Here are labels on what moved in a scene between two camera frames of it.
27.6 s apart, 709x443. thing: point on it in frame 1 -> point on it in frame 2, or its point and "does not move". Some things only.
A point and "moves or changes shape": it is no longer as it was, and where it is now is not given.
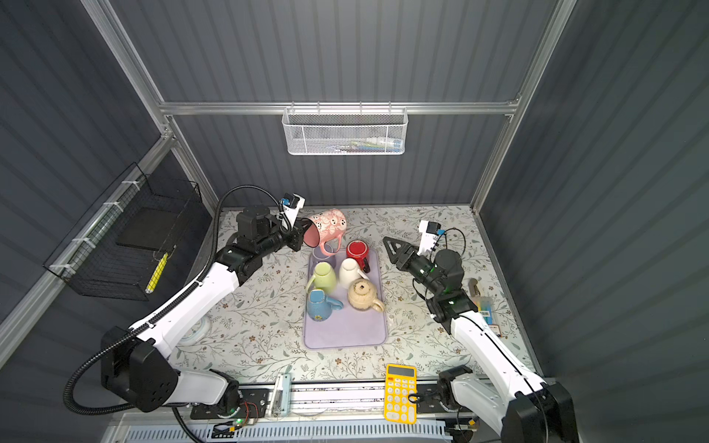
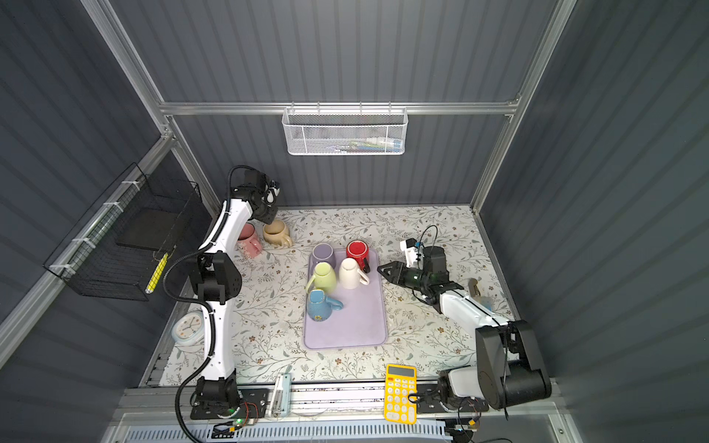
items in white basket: (374, 145) does not move
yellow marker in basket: (156, 274) does not move
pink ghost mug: (325, 229) moves or changes shape
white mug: (349, 271) does not move
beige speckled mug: (362, 294) moves or changes shape
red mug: (359, 250) does not move
